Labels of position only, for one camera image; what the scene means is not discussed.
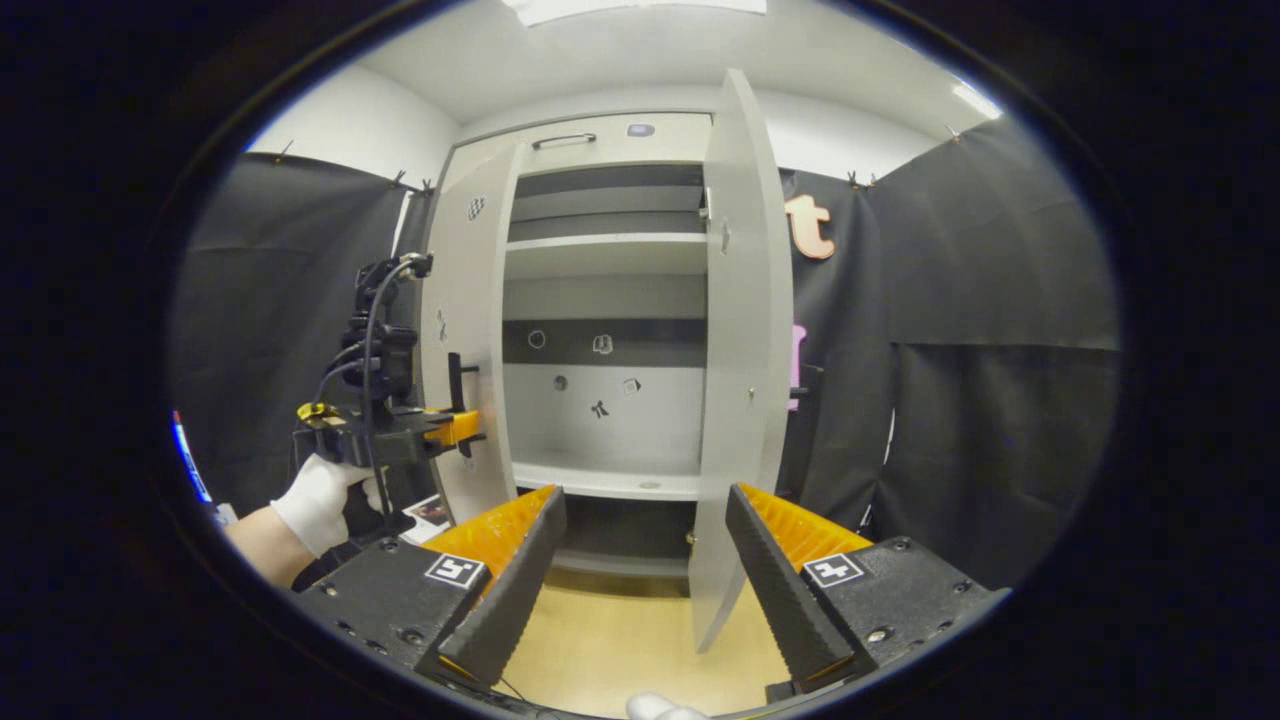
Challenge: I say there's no black backdrop cloth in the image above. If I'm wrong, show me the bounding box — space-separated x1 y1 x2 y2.
168 115 1121 591

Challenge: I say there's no grey shoe cabinet door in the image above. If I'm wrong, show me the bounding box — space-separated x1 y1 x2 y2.
420 140 526 526
688 68 796 654

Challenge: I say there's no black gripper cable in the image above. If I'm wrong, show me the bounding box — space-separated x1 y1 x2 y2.
318 255 433 531

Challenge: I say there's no grey double-door shoe cabinet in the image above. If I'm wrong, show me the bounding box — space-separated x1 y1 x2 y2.
418 68 796 656

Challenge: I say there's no grey cabinet drawer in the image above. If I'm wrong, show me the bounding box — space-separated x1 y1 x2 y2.
455 112 713 176

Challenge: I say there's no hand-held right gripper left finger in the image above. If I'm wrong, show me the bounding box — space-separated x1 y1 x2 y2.
290 485 568 688

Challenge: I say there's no white cabinet shelf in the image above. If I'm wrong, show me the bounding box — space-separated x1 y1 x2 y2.
512 462 701 502
505 233 709 280

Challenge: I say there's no small ceiling light panel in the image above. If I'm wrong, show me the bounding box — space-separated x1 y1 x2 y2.
950 82 1004 121

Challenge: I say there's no large ceiling light panel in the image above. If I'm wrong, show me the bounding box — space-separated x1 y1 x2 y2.
500 0 769 28

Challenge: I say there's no printed paper sheet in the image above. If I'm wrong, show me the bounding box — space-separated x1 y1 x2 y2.
403 493 453 549

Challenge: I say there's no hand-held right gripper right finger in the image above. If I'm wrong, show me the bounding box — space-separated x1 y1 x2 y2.
725 482 1011 691

